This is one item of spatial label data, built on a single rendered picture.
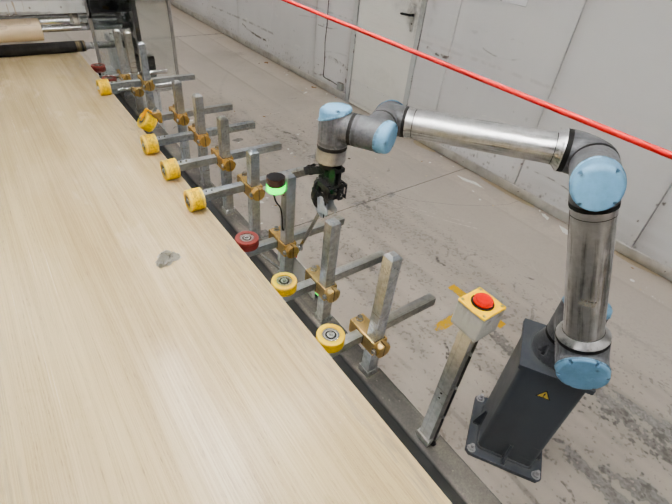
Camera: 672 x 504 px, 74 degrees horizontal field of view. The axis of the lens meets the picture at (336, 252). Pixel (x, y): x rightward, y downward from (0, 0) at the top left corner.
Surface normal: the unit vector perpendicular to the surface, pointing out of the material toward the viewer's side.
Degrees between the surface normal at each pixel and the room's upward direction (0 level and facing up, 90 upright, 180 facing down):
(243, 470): 0
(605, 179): 83
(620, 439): 0
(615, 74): 90
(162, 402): 0
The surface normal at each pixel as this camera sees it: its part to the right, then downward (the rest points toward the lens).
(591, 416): 0.09, -0.78
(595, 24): -0.80, 0.32
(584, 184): -0.37, 0.44
